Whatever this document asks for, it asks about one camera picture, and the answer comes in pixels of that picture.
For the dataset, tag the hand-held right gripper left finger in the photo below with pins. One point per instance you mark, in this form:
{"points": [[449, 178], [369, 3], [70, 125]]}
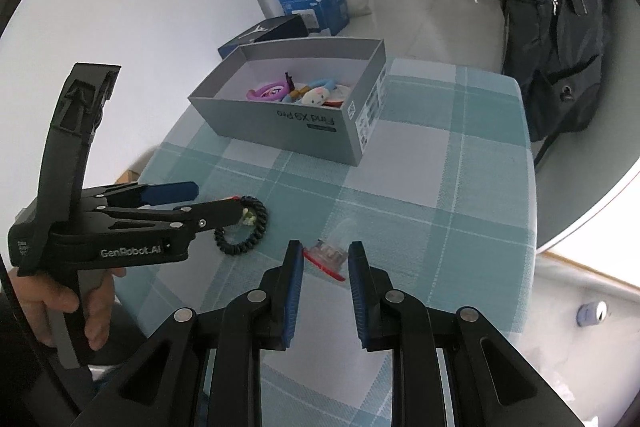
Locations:
{"points": [[292, 292]]}

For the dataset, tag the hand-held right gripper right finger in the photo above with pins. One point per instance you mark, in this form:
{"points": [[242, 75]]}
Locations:
{"points": [[360, 292]]}

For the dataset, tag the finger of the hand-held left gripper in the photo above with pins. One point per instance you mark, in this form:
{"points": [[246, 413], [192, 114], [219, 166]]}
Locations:
{"points": [[170, 193], [220, 212]]}

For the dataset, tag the round badge with red print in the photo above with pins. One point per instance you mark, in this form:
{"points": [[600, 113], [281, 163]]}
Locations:
{"points": [[327, 257]]}

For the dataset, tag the grey cardboard box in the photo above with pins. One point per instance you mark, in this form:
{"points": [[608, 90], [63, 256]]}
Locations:
{"points": [[280, 127]]}

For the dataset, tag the pink round badge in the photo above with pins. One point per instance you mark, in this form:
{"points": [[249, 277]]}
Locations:
{"points": [[342, 93]]}

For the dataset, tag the person's left hand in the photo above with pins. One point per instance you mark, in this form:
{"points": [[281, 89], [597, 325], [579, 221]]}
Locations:
{"points": [[35, 302]]}

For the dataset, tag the brown cardboard box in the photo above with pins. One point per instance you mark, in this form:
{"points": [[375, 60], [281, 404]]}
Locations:
{"points": [[127, 177]]}

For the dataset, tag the dark shoe box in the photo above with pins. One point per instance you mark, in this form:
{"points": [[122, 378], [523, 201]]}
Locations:
{"points": [[280, 29]]}

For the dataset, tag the small blue white roll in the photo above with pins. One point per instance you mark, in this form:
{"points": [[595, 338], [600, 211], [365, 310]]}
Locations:
{"points": [[592, 313]]}

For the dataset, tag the blue cardboard box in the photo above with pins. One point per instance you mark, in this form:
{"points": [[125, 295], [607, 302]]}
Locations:
{"points": [[332, 7]]}

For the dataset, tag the black backpack striped lining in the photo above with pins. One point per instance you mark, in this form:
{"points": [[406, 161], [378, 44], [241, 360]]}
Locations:
{"points": [[560, 57]]}

